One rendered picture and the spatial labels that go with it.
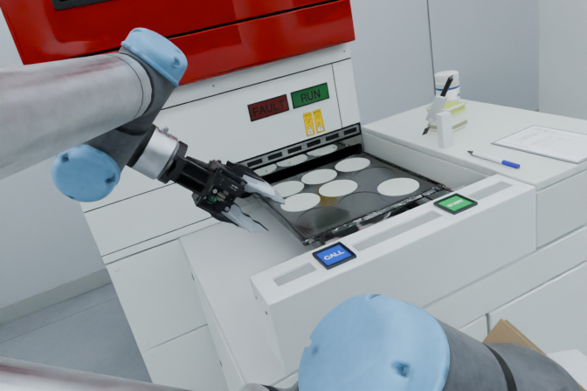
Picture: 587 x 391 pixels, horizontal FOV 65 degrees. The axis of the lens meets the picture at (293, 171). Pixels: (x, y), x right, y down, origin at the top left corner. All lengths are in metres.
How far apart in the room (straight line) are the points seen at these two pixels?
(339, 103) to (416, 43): 2.06
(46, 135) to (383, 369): 0.30
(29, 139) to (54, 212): 2.49
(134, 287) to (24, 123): 1.04
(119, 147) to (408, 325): 0.39
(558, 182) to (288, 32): 0.71
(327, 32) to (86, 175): 0.85
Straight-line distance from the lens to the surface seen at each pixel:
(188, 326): 1.46
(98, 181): 0.60
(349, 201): 1.11
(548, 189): 1.01
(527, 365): 0.51
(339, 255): 0.78
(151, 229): 1.30
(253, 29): 1.21
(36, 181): 2.80
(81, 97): 0.42
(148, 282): 1.36
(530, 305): 1.11
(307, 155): 1.35
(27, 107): 0.37
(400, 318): 0.39
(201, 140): 1.25
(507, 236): 0.96
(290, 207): 1.13
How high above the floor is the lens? 1.38
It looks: 21 degrees down
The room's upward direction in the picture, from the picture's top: 12 degrees counter-clockwise
